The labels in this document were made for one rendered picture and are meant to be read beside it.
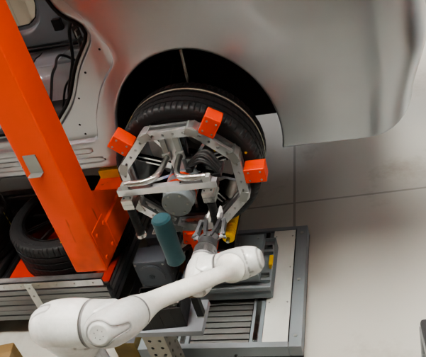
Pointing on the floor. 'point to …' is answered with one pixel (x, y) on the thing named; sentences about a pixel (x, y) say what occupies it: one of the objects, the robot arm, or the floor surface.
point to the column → (163, 346)
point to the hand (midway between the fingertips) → (215, 214)
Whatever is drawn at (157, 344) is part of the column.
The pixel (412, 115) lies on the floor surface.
